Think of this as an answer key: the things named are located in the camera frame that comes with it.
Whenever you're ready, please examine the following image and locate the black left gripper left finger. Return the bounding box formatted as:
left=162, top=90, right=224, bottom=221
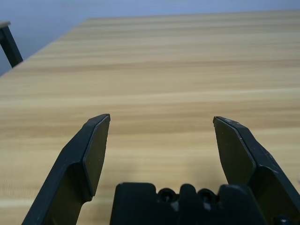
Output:
left=22, top=113, right=111, bottom=225

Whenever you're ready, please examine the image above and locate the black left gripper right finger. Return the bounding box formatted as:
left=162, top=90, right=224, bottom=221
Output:
left=212, top=116, right=300, bottom=225

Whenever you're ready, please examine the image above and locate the black table leg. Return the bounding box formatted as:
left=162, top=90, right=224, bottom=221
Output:
left=0, top=21, right=24, bottom=69

